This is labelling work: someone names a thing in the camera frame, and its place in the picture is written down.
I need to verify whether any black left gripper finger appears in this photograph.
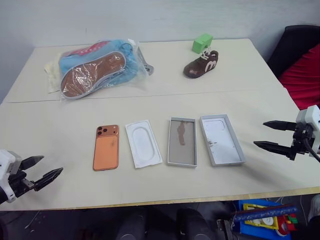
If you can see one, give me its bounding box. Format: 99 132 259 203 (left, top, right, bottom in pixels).
19 155 45 171
33 167 64 193

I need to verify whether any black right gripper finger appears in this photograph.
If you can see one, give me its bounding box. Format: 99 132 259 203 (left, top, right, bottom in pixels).
262 120 299 133
253 140 295 158

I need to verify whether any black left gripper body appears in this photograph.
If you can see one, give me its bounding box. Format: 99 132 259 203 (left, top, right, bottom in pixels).
8 169 36 199

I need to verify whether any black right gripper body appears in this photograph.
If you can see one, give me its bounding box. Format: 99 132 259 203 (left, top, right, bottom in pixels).
288 122 316 162

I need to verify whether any grey box with white inside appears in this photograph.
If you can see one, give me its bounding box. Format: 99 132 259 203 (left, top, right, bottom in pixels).
199 113 246 167

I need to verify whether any colourful toy bin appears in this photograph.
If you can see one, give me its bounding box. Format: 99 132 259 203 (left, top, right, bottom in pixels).
235 199 299 240

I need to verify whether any grey box with brown inside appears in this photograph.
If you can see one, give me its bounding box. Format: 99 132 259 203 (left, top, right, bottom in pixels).
166 116 198 168

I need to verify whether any red cushion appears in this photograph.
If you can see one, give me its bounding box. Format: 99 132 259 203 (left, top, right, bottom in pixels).
278 43 320 111

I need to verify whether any orange smartphone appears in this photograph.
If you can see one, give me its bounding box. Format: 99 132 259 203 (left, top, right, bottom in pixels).
92 124 120 172

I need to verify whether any blue patterned paper roll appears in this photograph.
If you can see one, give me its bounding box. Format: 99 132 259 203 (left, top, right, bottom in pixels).
230 204 300 223

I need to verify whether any black chair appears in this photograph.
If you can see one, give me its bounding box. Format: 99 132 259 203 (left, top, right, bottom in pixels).
266 24 320 79

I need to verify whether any cream foam sheet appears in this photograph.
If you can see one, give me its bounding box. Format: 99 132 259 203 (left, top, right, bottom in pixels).
44 59 63 95

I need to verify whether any dark rounded shape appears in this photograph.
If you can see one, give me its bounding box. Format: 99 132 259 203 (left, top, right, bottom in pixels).
175 207 212 240
116 208 147 240

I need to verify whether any small brown lace-up shoe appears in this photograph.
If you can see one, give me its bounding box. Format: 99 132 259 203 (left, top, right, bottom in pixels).
183 49 220 79

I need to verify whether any white moulded tray insert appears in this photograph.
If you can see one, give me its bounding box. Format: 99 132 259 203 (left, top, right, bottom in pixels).
124 119 164 169

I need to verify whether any clear bag with blue slippers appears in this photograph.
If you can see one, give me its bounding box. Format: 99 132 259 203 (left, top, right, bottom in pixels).
59 38 155 101

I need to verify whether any green block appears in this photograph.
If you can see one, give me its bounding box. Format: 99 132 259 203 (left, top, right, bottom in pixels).
191 33 214 54

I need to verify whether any grey metal clip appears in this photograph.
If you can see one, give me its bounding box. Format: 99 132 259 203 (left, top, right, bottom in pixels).
138 46 155 76

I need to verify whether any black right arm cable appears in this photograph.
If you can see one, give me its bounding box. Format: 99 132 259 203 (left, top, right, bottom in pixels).
303 124 320 164

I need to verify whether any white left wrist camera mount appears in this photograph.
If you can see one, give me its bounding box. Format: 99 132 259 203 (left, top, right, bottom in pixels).
0 149 23 204

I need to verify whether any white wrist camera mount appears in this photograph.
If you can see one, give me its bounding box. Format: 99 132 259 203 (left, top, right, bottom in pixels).
0 149 23 204
295 104 320 155

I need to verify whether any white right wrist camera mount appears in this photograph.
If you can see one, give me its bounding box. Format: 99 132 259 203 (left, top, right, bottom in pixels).
295 104 320 155

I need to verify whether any yellow plastic frame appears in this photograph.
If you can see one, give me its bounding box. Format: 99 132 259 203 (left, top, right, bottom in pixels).
243 203 280 231

